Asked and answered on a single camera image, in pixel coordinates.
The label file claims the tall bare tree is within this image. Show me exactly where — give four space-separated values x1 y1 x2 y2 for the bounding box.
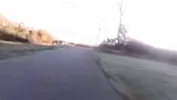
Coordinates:
111 0 134 47

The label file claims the dark hedge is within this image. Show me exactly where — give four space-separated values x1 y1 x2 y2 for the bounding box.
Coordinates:
95 31 177 66

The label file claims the row of brown bushes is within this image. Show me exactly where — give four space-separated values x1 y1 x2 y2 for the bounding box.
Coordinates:
0 14 58 50

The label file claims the frosty grass verge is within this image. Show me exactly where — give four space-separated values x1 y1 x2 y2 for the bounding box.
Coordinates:
83 49 177 100

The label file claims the dark asphalt road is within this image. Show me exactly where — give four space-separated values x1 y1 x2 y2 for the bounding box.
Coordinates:
0 35 150 100

